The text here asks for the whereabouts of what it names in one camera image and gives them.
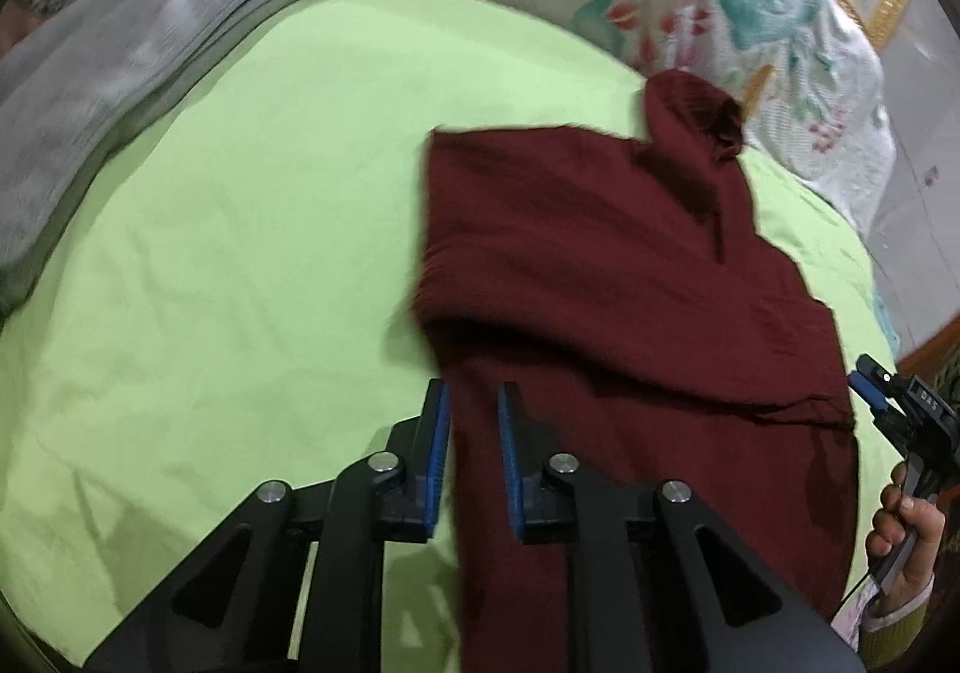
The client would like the light green bed sheet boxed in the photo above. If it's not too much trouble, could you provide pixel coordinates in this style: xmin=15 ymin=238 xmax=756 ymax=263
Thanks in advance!
xmin=0 ymin=0 xmax=901 ymax=673

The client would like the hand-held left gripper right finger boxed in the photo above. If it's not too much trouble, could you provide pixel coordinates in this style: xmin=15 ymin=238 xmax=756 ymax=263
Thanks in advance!
xmin=497 ymin=382 xmax=867 ymax=673

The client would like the maroon knit sweater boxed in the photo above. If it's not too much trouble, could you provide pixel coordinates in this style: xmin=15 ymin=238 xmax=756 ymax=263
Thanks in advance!
xmin=411 ymin=71 xmax=860 ymax=673

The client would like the grey folded towel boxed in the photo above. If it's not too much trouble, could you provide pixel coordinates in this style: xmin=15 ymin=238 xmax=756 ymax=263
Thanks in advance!
xmin=0 ymin=0 xmax=338 ymax=314

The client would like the person's right forearm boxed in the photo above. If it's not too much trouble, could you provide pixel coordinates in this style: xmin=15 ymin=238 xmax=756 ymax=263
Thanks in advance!
xmin=855 ymin=574 xmax=940 ymax=673

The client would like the person's right hand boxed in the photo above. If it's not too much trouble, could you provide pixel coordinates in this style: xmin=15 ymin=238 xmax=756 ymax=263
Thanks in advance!
xmin=865 ymin=482 xmax=947 ymax=599

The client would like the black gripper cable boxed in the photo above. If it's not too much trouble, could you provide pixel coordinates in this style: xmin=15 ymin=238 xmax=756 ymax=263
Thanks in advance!
xmin=827 ymin=563 xmax=880 ymax=623

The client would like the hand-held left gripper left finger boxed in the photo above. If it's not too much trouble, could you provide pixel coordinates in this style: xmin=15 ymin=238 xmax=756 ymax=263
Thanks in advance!
xmin=82 ymin=379 xmax=451 ymax=673

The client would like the floral white pillow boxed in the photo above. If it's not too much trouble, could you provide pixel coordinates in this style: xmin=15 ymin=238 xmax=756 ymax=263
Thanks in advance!
xmin=330 ymin=0 xmax=897 ymax=232

